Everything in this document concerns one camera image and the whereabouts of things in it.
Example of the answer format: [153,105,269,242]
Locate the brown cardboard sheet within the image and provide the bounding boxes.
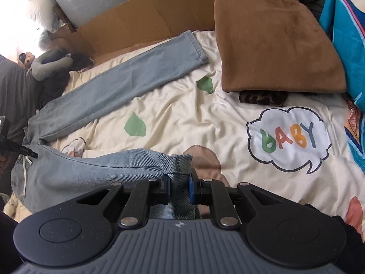
[51,0,215,65]

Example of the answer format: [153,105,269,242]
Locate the cream cartoon bear bedsheet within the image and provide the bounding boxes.
[51,32,364,231]

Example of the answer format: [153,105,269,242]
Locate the black garment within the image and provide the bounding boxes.
[38,53,94,110]

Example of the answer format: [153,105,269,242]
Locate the grey neck pillow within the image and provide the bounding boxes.
[27,49,74,82]

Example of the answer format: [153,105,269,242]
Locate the white quilt bundle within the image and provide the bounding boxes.
[28,0,64,33]

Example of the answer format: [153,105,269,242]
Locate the teal patterned blanket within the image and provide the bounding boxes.
[319,0,364,169]

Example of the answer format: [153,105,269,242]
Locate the small plush toy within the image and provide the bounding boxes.
[18,52,35,70]

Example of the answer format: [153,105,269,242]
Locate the folded brown garment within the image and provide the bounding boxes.
[214,0,347,93]

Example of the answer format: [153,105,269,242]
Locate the light blue denim pants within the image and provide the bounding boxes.
[11,31,209,219]

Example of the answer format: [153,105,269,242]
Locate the dark grey pillow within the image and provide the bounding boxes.
[0,54,47,194]

